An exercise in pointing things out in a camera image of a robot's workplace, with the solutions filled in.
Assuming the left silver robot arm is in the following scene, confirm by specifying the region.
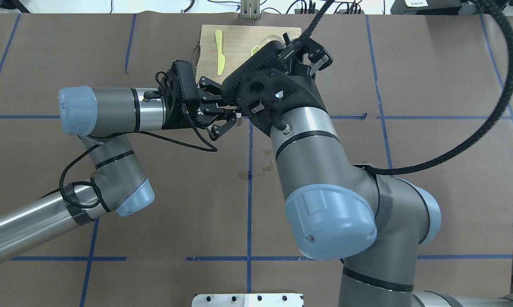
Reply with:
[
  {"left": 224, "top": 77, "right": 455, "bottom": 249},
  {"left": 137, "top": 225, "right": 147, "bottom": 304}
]
[{"left": 0, "top": 60, "right": 242, "bottom": 265}]

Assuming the bamboo cutting board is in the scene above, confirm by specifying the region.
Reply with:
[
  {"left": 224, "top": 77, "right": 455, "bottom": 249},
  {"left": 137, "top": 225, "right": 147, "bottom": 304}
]
[{"left": 195, "top": 25, "right": 301, "bottom": 84}]

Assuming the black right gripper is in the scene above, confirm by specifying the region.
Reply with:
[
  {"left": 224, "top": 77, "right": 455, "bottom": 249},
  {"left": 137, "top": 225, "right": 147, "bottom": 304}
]
[{"left": 221, "top": 38, "right": 333, "bottom": 136}]

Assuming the black computer case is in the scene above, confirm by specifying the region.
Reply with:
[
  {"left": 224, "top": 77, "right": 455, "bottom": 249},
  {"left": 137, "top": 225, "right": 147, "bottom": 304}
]
[{"left": 390, "top": 0, "right": 462, "bottom": 15}]

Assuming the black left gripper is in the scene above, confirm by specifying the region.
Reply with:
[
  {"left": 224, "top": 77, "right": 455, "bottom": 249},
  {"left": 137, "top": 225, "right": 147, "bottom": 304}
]
[{"left": 159, "top": 60, "right": 241, "bottom": 141}]

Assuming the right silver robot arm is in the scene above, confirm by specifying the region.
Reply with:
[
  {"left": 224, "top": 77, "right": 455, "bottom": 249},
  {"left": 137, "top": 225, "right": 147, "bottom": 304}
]
[{"left": 222, "top": 39, "right": 513, "bottom": 307}]

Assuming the clear glass shaker cup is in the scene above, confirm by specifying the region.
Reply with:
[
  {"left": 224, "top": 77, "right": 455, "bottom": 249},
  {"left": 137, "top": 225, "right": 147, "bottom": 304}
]
[{"left": 250, "top": 35, "right": 286, "bottom": 58}]

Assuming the aluminium frame post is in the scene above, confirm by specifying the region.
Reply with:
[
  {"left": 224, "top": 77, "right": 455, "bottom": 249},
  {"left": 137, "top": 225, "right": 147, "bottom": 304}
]
[{"left": 239, "top": 0, "right": 262, "bottom": 20}]

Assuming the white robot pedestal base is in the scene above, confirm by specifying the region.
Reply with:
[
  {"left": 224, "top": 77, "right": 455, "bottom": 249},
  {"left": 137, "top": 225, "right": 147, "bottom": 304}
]
[{"left": 191, "top": 293, "right": 304, "bottom": 307}]

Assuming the yellow plastic knife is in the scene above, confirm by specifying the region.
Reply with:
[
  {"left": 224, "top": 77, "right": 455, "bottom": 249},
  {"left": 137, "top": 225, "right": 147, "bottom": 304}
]
[{"left": 214, "top": 29, "right": 226, "bottom": 76}]

